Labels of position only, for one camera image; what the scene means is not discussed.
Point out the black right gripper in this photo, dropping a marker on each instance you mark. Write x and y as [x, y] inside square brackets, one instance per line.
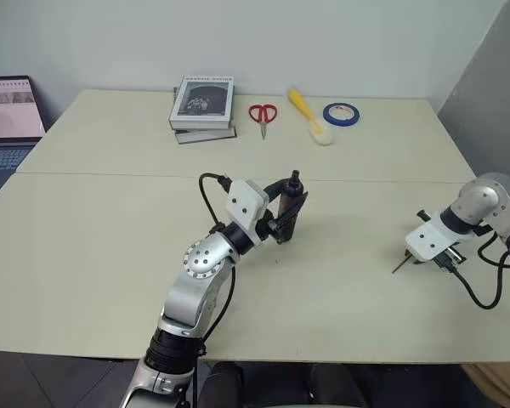
[452, 258]

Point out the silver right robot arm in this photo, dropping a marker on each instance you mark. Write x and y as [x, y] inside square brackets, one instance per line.
[480, 195]

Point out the open grey laptop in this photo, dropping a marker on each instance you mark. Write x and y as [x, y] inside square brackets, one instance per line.
[8, 127]

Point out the thin metal screwdriver bit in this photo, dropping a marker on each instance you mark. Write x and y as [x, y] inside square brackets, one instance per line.
[399, 266]

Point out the grey book with photo cover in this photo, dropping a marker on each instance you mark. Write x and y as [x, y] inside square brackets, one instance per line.
[202, 104]

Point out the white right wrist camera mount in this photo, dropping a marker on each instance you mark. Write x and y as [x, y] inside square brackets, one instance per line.
[429, 240]

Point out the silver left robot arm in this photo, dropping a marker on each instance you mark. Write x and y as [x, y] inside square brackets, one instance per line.
[204, 259]

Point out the dark book with white pages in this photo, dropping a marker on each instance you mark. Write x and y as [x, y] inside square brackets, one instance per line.
[204, 135]

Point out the dark electric screwdriver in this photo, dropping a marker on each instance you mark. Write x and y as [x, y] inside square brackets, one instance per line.
[287, 212]

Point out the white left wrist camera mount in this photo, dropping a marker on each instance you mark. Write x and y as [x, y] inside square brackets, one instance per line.
[246, 204]

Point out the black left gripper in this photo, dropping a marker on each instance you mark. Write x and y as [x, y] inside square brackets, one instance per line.
[267, 225]

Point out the blue tape roll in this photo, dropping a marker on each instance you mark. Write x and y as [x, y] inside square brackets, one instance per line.
[340, 123]

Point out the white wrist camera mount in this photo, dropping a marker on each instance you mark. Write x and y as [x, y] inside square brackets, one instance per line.
[246, 204]
[429, 240]

